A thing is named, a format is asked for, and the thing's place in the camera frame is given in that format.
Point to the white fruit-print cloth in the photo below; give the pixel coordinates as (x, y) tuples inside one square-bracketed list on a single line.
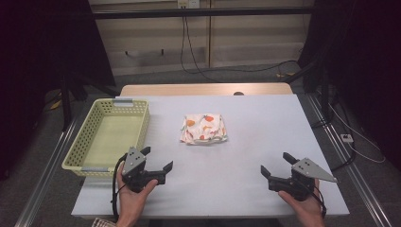
[(203, 129)]

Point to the aluminium floor rail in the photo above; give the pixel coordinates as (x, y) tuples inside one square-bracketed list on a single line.
[(353, 176), (47, 170)]

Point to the person's right hand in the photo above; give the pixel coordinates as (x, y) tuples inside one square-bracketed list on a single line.
[(307, 209)]

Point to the white table mat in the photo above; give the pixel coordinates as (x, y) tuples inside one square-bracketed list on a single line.
[(220, 176)]

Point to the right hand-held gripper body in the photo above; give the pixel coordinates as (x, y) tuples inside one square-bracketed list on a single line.
[(307, 170)]

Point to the pale green perforated plastic basket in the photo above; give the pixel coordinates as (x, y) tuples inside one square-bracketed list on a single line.
[(107, 138)]

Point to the black horizontal metal bar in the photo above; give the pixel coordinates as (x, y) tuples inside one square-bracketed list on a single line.
[(201, 12)]

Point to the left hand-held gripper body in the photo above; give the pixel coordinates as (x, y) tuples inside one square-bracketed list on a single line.
[(134, 162)]

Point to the black curtain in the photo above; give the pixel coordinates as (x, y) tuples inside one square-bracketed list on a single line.
[(365, 63), (47, 47)]

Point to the checked sleeve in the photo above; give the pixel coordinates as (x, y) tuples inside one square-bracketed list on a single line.
[(104, 223)]

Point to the white power strip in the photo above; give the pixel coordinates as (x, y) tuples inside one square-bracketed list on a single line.
[(346, 138)]

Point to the light wooden table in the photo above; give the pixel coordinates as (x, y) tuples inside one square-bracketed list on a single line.
[(189, 89)]

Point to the person's left hand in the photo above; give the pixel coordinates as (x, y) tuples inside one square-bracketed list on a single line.
[(130, 203)]

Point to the white wall socket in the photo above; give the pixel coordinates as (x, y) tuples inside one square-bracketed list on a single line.
[(188, 3)]

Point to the black metal stand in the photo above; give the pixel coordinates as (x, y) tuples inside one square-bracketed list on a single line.
[(66, 104), (324, 94)]

